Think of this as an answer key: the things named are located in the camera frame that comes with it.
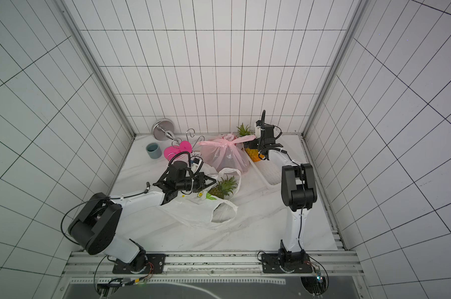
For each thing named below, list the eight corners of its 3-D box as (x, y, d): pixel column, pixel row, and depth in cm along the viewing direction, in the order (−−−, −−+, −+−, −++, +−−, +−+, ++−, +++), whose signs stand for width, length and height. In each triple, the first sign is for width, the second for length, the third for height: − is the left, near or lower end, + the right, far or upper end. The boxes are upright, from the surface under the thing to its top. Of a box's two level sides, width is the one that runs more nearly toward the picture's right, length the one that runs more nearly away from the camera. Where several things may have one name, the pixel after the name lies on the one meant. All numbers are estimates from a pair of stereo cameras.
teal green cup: (147, 159, 110) (144, 152, 105) (151, 148, 115) (148, 141, 110) (160, 159, 110) (157, 152, 105) (163, 148, 115) (161, 141, 110)
